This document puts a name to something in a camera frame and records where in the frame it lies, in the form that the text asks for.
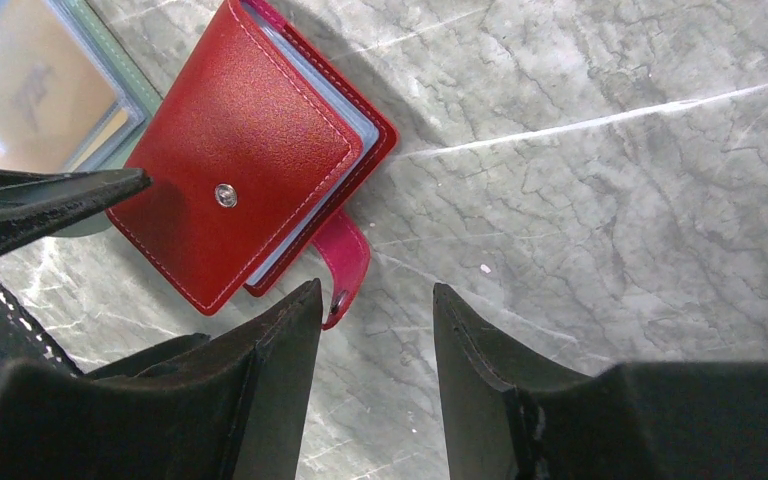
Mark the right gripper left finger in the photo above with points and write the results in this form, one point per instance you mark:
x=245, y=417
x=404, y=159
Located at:
x=193, y=407

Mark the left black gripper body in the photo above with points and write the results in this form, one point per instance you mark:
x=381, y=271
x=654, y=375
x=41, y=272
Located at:
x=6, y=318

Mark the red card holder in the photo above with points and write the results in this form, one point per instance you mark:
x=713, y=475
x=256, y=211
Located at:
x=253, y=153

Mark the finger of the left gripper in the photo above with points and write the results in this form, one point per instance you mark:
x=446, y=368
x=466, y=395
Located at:
x=34, y=205

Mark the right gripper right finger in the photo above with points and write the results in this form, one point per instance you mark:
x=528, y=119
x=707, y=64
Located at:
x=511, y=413

